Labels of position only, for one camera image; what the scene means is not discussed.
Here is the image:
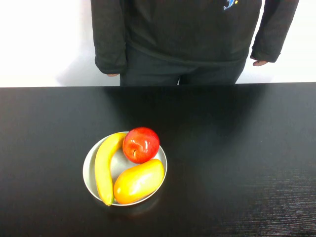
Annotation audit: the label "yellow banana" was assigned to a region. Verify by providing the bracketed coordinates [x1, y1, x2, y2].
[94, 132, 127, 206]

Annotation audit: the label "person's right forearm dark sleeve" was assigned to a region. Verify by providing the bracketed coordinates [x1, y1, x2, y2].
[94, 32, 128, 75]

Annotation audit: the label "person's left forearm dark sleeve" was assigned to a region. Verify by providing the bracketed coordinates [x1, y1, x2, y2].
[250, 14, 294, 63]

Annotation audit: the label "dark trousers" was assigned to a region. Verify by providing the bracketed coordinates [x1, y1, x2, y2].
[119, 44, 247, 86]

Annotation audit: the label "red apple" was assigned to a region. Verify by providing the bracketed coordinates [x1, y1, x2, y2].
[122, 127, 160, 164]

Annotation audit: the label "dark sweater torso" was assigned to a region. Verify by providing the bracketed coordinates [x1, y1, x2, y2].
[90, 0, 301, 66]

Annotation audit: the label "grey round plate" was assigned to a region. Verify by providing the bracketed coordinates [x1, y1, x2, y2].
[82, 131, 168, 207]

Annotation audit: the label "orange yellow mango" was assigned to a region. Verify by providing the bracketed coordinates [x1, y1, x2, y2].
[113, 158, 165, 205]

